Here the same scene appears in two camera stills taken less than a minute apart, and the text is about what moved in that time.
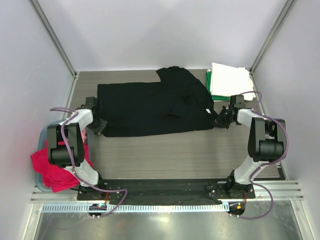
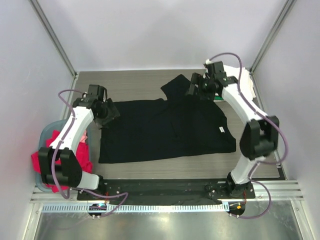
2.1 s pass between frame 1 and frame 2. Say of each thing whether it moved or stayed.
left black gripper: moved
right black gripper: moved
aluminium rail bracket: stayed
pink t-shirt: stayed
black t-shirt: moved
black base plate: stayed
